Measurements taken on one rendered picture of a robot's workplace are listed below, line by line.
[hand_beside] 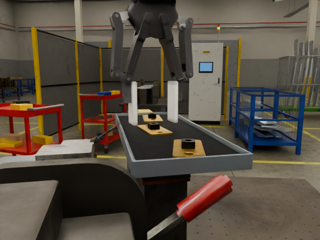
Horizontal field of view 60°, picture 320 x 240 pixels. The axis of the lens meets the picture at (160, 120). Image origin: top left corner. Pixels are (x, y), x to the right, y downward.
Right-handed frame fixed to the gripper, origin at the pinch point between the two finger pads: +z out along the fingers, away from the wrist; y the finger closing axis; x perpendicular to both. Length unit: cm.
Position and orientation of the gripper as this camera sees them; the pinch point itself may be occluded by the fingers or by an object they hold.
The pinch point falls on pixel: (153, 105)
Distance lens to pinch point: 46.8
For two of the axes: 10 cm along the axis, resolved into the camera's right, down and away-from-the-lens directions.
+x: 3.6, 1.5, -9.2
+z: 0.0, 9.9, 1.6
